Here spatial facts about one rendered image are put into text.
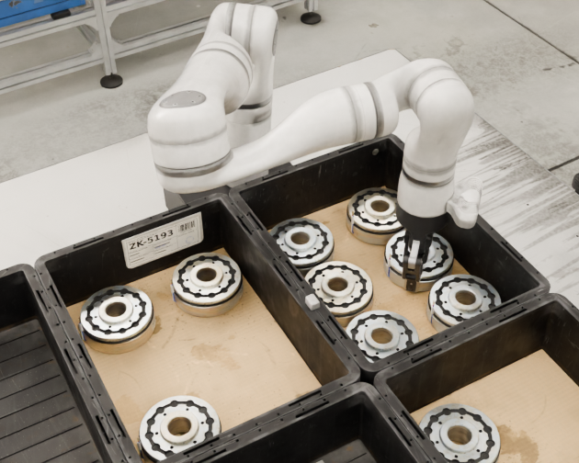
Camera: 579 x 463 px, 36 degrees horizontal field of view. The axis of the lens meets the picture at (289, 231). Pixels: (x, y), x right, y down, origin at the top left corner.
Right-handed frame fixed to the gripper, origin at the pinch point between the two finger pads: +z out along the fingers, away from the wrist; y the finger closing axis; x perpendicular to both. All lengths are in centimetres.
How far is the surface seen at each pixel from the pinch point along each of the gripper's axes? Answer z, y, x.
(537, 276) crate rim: -7.8, 4.3, 16.8
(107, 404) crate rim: -7, 39, -30
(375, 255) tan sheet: 2.3, -3.7, -6.7
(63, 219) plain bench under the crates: 15, -10, -66
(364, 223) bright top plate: -0.9, -6.9, -9.3
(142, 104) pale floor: 85, -137, -112
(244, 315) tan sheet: 2.4, 13.4, -22.4
